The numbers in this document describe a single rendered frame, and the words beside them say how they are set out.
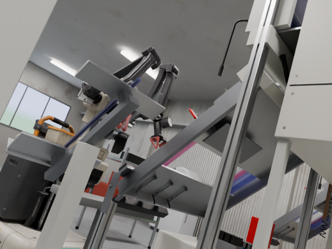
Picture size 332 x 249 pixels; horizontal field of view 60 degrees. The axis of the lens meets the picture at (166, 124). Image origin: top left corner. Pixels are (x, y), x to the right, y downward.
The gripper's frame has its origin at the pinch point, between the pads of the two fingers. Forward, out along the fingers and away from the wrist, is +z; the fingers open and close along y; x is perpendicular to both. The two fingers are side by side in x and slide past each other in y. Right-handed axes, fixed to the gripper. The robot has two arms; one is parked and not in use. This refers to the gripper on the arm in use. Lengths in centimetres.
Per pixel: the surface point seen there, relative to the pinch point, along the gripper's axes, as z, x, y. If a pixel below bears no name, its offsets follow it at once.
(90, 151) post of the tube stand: 12.3, 5.5, -11.8
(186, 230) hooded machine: -116, 235, 394
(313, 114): 31, -55, 15
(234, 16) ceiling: -231, -61, 184
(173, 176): 8.4, 5.7, 34.4
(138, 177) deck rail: 10.9, 11.0, 16.2
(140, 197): 11.9, 22.0, 28.0
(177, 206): 11, 22, 55
